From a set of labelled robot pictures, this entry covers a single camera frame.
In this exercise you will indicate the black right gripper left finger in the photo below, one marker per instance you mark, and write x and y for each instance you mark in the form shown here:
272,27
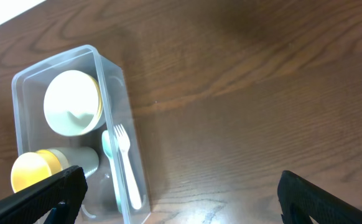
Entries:
59,196

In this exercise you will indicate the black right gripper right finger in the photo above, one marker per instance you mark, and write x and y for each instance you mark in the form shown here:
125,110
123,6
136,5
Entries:
303,202

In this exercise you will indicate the white cup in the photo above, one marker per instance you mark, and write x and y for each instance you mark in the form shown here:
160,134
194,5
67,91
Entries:
61,157

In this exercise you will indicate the yellow cup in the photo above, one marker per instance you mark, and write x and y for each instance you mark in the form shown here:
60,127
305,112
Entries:
32,167

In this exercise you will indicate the grey cup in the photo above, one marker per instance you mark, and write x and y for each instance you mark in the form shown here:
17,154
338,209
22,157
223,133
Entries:
84,157

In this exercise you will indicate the mint green plastic spoon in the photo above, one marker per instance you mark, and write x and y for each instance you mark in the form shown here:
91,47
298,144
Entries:
108,152

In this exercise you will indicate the pink plastic fork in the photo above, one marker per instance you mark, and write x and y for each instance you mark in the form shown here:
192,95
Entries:
124,145

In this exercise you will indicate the white bowl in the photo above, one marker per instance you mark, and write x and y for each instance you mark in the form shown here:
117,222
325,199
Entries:
70,103

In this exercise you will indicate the yellow bowl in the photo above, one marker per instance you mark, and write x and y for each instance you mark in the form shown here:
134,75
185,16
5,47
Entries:
98,116

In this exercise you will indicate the clear plastic container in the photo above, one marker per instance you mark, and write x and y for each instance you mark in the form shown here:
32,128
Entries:
33,132

